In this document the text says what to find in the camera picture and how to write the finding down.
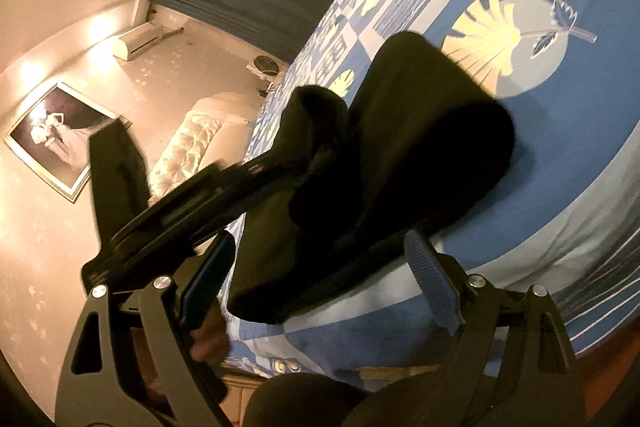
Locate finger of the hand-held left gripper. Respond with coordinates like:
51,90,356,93
215,147,321,238
89,119,151,248

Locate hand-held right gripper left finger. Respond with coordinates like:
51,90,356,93
55,232,238,427

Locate framed wall picture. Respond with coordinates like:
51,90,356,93
5,82,132,202

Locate person's left hand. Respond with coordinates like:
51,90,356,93
190,304,232,364

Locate blue patterned bed sheet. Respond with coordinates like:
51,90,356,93
220,0,640,383

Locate white air conditioner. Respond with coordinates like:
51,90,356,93
112,23,166,60

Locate black pants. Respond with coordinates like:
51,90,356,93
227,32,516,325

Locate cream tufted headboard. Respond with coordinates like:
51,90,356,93
147,92,258,202

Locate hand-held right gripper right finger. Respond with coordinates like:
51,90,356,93
404,229,586,427

